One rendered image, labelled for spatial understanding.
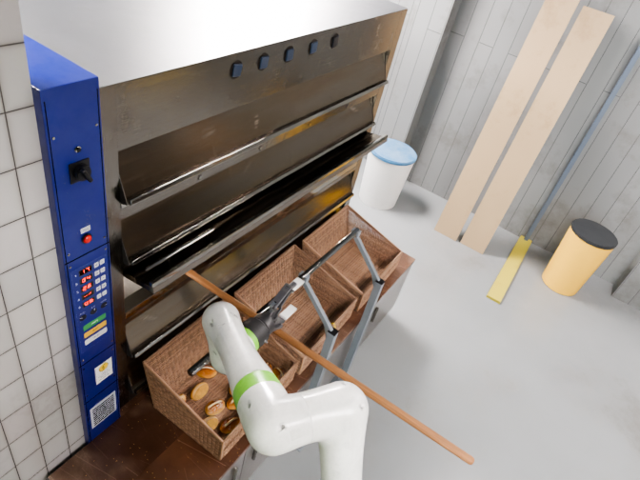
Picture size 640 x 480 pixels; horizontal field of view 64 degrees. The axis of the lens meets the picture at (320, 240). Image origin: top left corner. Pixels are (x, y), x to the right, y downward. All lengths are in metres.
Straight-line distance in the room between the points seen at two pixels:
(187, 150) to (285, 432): 1.08
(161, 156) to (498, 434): 2.78
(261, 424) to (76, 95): 0.90
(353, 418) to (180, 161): 1.07
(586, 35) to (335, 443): 3.92
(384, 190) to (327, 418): 3.90
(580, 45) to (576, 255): 1.68
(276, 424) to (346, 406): 0.16
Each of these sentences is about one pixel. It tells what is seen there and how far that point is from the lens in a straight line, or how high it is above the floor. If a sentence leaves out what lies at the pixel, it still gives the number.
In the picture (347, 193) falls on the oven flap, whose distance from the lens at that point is 3.33.
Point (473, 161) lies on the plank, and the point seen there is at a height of 0.75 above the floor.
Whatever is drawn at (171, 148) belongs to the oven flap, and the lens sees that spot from 1.80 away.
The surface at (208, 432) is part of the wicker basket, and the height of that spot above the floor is 0.71.
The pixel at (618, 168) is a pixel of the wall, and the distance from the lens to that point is 5.13.
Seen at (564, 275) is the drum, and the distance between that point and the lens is 4.95.
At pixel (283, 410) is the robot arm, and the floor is 1.80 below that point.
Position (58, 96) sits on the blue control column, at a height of 2.12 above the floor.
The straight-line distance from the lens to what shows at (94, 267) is 1.77.
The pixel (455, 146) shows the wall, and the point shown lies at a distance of 5.35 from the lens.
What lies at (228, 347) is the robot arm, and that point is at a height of 1.70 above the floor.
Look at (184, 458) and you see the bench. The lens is 2.43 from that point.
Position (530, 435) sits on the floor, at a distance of 3.82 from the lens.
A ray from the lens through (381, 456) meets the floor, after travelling 3.28.
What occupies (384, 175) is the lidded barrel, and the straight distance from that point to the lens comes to 4.81.
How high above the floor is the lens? 2.74
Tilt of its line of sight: 38 degrees down
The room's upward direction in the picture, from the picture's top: 15 degrees clockwise
